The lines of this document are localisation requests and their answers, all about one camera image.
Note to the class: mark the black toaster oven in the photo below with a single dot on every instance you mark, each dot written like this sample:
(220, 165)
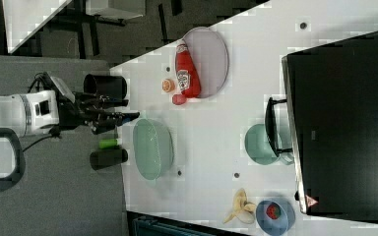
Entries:
(332, 106)

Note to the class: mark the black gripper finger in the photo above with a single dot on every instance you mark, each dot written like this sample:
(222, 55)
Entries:
(107, 121)
(99, 101)

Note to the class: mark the black cup upper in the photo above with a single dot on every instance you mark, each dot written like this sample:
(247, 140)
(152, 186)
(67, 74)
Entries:
(112, 86)

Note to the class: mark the red ketchup bottle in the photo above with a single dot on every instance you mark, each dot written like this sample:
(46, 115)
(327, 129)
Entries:
(186, 73)

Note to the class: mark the green pot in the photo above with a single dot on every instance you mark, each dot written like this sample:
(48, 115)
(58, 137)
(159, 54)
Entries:
(258, 147)

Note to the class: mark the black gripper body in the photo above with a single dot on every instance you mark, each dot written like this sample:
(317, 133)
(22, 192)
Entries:
(70, 116)

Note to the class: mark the red fruit in bowl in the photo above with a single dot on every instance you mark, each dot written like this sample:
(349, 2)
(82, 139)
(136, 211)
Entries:
(273, 211)

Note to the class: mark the green toy vegetable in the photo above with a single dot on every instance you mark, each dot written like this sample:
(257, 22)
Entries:
(108, 143)

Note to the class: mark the red strawberry toy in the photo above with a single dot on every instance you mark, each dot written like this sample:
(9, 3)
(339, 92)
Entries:
(179, 99)

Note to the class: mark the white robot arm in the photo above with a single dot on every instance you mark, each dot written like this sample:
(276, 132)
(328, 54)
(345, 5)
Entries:
(48, 108)

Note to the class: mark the grey oval plate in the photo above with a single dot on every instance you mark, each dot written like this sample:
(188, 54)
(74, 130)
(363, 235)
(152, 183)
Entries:
(210, 57)

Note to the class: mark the green plastic strainer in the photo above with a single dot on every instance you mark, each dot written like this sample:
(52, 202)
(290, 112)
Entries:
(153, 148)

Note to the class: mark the blue bowl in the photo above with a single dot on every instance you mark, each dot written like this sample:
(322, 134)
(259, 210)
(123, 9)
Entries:
(279, 226)

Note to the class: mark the orange slice toy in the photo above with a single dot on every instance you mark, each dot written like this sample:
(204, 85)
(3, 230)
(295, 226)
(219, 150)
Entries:
(168, 85)

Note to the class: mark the black cup lower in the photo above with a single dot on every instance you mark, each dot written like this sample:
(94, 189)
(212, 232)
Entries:
(107, 157)

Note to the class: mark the black cup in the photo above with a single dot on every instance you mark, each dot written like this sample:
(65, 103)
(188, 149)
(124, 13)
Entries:
(112, 86)
(107, 157)

